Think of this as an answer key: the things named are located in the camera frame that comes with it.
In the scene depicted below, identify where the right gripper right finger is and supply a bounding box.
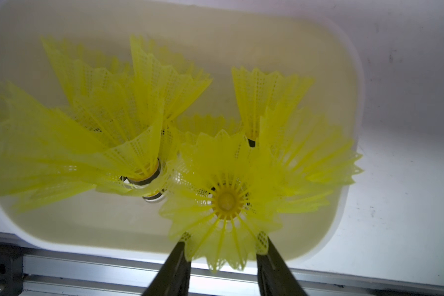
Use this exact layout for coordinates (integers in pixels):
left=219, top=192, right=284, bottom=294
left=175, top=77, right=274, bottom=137
left=257, top=239, right=307, bottom=296

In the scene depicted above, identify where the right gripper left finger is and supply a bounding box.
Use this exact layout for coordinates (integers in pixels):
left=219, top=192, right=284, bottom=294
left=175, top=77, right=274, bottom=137
left=142, top=241, right=191, bottom=296

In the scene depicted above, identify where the yellow shuttlecock eight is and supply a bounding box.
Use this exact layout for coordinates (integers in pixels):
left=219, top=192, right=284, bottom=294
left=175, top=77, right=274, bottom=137
left=160, top=131, right=281, bottom=272

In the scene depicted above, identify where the yellow shuttlecock five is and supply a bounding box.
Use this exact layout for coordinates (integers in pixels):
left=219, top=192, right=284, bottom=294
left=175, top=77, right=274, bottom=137
left=70, top=81, right=171, bottom=197

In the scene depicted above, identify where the yellow shuttlecock seven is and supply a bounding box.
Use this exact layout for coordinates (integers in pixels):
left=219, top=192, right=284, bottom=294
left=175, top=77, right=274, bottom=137
left=0, top=83, right=153, bottom=211

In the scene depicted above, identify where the yellow shuttlecock two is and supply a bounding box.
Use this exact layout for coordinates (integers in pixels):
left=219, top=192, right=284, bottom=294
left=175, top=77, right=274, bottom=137
left=231, top=67, right=315, bottom=148

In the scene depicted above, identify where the white storage box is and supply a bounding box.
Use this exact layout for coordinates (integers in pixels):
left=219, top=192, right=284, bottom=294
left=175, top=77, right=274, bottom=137
left=0, top=1, right=365, bottom=261

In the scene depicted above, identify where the yellow shuttlecock six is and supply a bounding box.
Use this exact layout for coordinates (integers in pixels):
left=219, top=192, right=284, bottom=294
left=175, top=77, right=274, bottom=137
left=143, top=115, right=243, bottom=202

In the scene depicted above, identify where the yellow shuttlecock three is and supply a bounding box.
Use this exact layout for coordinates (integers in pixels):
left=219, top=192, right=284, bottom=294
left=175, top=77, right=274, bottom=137
left=258, top=104, right=363, bottom=213

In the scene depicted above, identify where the yellow shuttlecock four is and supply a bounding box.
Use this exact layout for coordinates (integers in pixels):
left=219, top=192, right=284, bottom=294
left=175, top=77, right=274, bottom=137
left=129, top=35, right=213, bottom=121

